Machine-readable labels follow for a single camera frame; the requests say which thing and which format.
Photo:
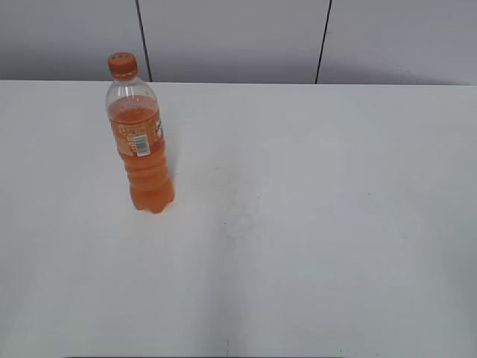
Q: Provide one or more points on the orange bottle cap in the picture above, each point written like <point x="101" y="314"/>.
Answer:
<point x="123" y="66"/>

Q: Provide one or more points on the orange soda plastic bottle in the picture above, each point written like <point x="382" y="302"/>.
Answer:
<point x="134" y="116"/>

